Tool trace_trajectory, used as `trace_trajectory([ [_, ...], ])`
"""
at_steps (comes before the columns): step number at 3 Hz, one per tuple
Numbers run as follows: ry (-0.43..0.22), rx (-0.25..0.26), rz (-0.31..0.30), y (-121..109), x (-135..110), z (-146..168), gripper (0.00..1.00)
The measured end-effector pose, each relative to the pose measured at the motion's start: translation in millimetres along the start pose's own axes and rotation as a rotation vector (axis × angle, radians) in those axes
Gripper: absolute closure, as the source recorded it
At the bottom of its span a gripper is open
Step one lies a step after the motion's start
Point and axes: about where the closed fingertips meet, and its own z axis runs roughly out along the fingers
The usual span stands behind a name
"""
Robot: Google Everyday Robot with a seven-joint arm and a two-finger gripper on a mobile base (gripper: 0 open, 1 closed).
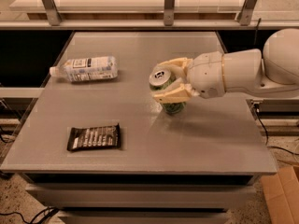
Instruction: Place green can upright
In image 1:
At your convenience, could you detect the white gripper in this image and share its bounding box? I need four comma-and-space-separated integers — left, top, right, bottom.
151, 51, 225, 104

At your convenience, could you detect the green soda can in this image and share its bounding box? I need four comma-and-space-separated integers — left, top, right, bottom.
149, 68, 186, 115

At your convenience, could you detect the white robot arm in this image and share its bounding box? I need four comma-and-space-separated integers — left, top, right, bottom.
149, 28, 299, 105

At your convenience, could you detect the clear plastic water bottle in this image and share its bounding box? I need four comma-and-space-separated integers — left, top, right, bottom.
50, 56, 118, 82

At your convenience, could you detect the black snack bar wrapper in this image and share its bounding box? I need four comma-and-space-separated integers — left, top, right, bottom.
67, 124, 121, 152

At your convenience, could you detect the cardboard box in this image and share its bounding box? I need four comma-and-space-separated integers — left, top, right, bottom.
261, 166, 299, 224

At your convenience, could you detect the black cable right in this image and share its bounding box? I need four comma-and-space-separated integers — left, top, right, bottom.
253, 103, 299, 166

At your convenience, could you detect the metal railing frame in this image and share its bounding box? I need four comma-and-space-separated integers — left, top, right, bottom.
0, 0, 299, 30

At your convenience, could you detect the black floor cable left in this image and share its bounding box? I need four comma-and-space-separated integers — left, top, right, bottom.
0, 206, 60, 224

